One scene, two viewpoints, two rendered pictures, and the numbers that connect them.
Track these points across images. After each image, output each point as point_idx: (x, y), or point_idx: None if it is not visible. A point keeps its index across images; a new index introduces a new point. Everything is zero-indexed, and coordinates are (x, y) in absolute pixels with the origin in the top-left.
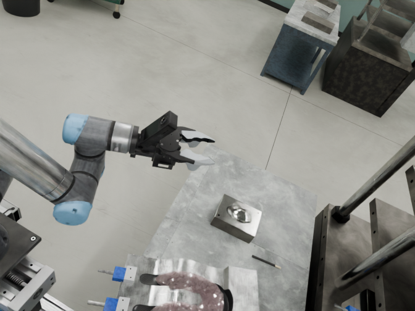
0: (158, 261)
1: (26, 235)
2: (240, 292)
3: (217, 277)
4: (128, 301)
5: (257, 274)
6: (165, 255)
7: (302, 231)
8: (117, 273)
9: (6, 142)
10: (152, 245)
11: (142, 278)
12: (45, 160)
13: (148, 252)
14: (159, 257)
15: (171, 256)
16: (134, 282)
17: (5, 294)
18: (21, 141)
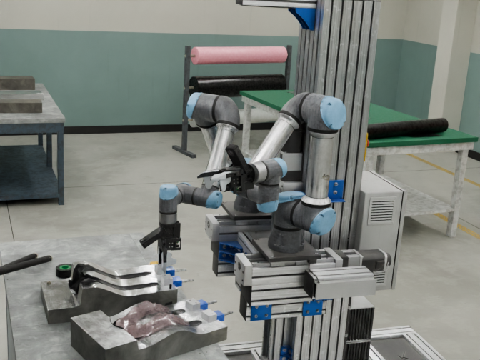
0: (199, 332)
1: (276, 256)
2: (111, 331)
3: (139, 342)
4: (191, 303)
5: (103, 347)
6: (201, 356)
7: None
8: (217, 312)
9: (266, 137)
10: (220, 355)
11: (198, 323)
12: (257, 154)
13: (217, 350)
14: (205, 353)
15: (196, 358)
16: (201, 318)
17: (249, 253)
18: (266, 142)
